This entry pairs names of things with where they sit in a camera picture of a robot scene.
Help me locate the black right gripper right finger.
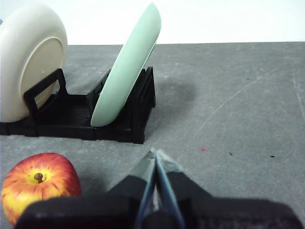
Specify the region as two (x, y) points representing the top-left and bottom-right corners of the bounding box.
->
(156, 149), (301, 229)

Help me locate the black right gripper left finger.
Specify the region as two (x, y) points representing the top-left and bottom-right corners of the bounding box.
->
(14, 148), (157, 229)

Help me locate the red yellow apple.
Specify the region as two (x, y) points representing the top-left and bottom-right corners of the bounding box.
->
(0, 152), (81, 226)

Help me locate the black plastic plate rack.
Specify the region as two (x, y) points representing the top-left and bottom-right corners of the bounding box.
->
(0, 66), (157, 145)

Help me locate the pale green plate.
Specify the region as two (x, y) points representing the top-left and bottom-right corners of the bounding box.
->
(90, 2), (162, 127)

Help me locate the cream plate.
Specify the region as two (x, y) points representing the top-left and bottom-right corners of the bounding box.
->
(0, 2), (68, 123)

